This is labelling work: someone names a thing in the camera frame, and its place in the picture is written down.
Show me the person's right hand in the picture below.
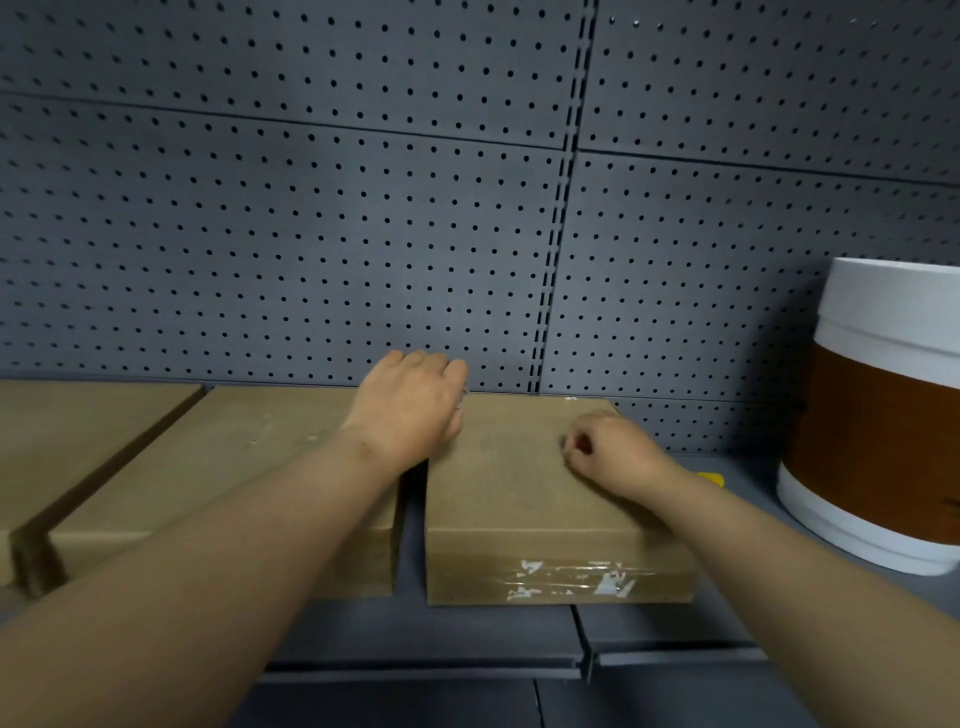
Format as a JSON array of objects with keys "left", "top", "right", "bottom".
[{"left": 560, "top": 412, "right": 688, "bottom": 505}]

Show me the white and brown bucket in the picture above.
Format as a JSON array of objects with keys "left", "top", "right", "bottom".
[{"left": 776, "top": 257, "right": 960, "bottom": 577}]

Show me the brown cardboard box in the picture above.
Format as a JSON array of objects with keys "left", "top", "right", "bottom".
[
  {"left": 0, "top": 380, "right": 205, "bottom": 590},
  {"left": 11, "top": 386, "right": 403, "bottom": 601},
  {"left": 425, "top": 395, "right": 700, "bottom": 607}
]

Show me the person's left forearm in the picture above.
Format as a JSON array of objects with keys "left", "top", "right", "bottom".
[{"left": 0, "top": 427, "right": 406, "bottom": 728}]

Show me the grey pegboard back panel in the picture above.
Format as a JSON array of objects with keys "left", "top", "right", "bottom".
[{"left": 0, "top": 0, "right": 960, "bottom": 455}]

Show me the person's left hand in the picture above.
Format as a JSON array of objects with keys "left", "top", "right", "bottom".
[{"left": 337, "top": 348, "right": 470, "bottom": 474}]

